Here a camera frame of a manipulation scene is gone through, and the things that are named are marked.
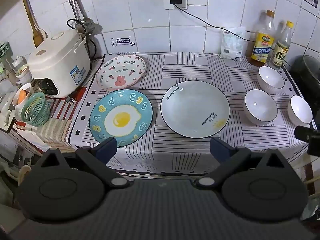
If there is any clear bottle with yellow cap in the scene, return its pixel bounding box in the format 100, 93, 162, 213
269, 21, 293, 71

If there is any white salt bag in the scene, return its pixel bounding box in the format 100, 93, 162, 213
220, 27, 246, 61

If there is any white wall sticker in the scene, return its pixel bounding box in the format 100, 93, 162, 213
110, 37, 137, 48

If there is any white cup with orange item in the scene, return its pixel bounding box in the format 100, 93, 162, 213
12, 83, 34, 111

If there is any red striped cloth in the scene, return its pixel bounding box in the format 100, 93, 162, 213
14, 86, 87, 130

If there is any hanging metal ladle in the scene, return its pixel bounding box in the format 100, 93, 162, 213
64, 0, 103, 34

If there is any beige woven cloth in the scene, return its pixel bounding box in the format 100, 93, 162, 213
37, 118, 73, 151

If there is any blue fried egg plate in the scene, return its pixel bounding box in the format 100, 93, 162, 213
89, 89, 153, 147

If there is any black charger cable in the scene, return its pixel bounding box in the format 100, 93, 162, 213
173, 4, 256, 42

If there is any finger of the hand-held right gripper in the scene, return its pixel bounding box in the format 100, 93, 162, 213
294, 126, 320, 156

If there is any yellow label amber bottle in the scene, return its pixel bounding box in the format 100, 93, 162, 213
250, 10, 276, 67

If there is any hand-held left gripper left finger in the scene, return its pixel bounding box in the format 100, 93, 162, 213
34, 137, 133, 188

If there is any white bowl with dark rim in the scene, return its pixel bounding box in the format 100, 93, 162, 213
257, 66, 285, 95
287, 95, 313, 128
244, 89, 278, 125

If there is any white rice cooker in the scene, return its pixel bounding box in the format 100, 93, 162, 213
26, 29, 92, 98

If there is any black rice cooker cable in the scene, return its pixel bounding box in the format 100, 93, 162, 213
66, 19, 97, 105

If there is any striped white tablecloth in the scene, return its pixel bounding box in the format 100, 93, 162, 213
67, 52, 318, 176

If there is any green plastic basket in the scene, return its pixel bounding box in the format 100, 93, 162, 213
21, 92, 52, 127

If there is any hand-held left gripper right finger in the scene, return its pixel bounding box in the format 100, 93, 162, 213
195, 137, 293, 188

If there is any pink bunny print plate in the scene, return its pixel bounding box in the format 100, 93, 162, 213
96, 54, 147, 91

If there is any black wok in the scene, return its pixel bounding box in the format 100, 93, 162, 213
285, 55, 320, 98

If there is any pale green round plate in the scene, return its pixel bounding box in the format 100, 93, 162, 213
160, 80, 231, 139

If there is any wooden spatula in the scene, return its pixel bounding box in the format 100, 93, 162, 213
21, 0, 48, 48

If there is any beige plastic ring holder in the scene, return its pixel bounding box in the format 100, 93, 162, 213
17, 164, 31, 183

